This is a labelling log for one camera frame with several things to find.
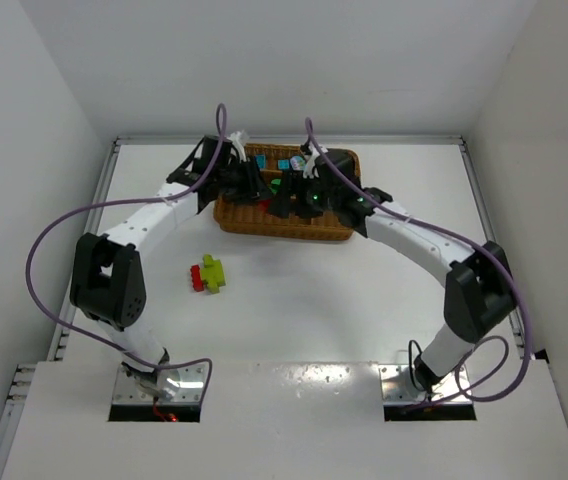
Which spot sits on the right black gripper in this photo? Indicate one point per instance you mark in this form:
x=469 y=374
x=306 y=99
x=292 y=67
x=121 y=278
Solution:
x=291 y=192

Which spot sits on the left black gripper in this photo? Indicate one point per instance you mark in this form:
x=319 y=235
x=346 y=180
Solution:
x=250 y=181

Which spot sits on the green upturned lego brick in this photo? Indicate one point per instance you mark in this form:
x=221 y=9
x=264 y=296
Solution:
x=274 y=186

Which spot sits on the blue monster face lego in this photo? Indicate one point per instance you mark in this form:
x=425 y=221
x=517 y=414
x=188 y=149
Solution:
x=297 y=163

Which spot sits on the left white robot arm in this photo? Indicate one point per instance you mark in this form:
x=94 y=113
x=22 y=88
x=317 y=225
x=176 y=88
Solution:
x=108 y=283

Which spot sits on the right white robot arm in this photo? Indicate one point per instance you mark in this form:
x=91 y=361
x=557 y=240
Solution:
x=478 y=291

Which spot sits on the brown wicker divided basket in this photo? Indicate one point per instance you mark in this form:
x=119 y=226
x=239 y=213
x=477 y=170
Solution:
x=255 y=220

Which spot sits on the lime green lego piece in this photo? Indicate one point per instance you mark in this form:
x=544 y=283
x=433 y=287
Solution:
x=212 y=274

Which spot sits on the red lego brick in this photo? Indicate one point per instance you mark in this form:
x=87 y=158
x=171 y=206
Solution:
x=196 y=279

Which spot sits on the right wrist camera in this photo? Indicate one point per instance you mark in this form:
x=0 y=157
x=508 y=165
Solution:
x=310 y=155

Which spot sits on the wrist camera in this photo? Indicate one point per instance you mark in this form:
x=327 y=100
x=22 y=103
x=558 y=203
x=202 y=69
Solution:
x=239 y=140
x=310 y=155

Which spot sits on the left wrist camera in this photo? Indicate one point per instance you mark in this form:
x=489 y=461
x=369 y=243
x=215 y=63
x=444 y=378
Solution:
x=239 y=140

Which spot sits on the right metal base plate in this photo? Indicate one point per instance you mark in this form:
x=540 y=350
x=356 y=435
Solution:
x=400 y=388

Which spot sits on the metal base plate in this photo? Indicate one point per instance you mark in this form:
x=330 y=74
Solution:
x=181 y=387
x=400 y=388

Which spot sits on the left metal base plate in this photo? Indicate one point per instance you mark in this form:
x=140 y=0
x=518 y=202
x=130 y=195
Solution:
x=181 y=387

